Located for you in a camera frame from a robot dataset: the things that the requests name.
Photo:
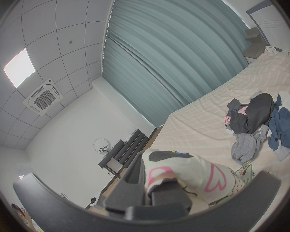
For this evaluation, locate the grey bedside table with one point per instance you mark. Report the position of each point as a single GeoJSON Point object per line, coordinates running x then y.
{"type": "Point", "coordinates": [252, 49]}

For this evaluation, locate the bed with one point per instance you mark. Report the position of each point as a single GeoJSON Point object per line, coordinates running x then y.
{"type": "Point", "coordinates": [207, 119]}

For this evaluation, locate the pile of clothes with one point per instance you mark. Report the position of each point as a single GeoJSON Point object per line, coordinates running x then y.
{"type": "Point", "coordinates": [253, 115]}

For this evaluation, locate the white printed pyjama top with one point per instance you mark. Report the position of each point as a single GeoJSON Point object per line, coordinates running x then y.
{"type": "Point", "coordinates": [183, 170]}

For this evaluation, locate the ceiling air conditioner vent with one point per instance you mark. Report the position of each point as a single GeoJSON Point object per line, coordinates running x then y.
{"type": "Point", "coordinates": [43, 98]}

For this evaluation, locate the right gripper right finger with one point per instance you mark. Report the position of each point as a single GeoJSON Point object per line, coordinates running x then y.
{"type": "Point", "coordinates": [170, 196]}

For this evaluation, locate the white printed pillow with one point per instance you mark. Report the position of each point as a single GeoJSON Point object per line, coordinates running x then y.
{"type": "Point", "coordinates": [272, 49]}

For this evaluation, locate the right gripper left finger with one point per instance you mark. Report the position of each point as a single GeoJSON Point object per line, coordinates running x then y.
{"type": "Point", "coordinates": [133, 177]}

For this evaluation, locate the black chest of drawers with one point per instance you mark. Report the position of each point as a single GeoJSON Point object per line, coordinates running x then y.
{"type": "Point", "coordinates": [128, 151]}

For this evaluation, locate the blue-green curtain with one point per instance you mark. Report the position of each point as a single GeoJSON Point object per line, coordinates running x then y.
{"type": "Point", "coordinates": [159, 45]}

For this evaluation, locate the ceiling light panel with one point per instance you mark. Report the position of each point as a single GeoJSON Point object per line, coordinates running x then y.
{"type": "Point", "coordinates": [19, 68]}

